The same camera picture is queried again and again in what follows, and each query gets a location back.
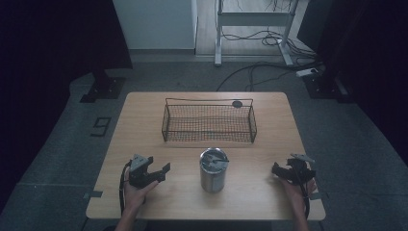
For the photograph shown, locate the white metal desk frame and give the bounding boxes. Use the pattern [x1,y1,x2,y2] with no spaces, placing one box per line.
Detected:
[214,0,304,67]

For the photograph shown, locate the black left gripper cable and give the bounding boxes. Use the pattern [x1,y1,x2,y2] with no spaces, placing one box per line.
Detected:
[118,159,133,217]

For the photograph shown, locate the white cabinet panel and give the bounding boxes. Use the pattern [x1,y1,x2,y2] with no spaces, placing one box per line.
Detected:
[112,0,199,51]

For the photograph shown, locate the white power strip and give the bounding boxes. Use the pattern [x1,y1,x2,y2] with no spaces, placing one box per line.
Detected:
[295,67,322,78]

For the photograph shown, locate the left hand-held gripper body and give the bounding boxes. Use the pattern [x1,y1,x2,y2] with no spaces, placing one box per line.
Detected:
[129,153,159,190]

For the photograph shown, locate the person's left hand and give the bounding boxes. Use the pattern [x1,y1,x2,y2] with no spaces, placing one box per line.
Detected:
[122,168,160,214]

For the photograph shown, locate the silver metal can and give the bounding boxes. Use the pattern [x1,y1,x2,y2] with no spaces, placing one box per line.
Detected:
[198,146,231,194]

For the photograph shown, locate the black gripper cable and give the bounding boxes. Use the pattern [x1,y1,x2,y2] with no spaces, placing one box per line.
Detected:
[296,167,312,221]
[118,159,133,217]

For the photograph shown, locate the person's right hand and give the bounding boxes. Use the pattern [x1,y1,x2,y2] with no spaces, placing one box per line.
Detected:
[280,176,319,211]

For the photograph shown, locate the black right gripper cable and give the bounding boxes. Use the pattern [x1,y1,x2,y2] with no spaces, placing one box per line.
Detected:
[296,167,312,221]

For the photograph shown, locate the dark curtain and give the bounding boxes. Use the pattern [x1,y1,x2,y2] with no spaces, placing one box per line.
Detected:
[0,0,134,206]
[296,0,408,167]

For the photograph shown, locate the black stand base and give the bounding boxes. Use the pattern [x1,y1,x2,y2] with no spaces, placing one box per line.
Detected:
[302,72,355,104]
[79,70,127,104]

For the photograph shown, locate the dark wire mesh basket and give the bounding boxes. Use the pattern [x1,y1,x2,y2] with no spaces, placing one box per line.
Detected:
[161,97,259,144]

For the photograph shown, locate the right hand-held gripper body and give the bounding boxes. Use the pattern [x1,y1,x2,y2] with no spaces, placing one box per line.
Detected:
[286,152,318,187]

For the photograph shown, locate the black floor cables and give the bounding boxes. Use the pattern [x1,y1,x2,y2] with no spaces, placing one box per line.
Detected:
[216,28,325,93]

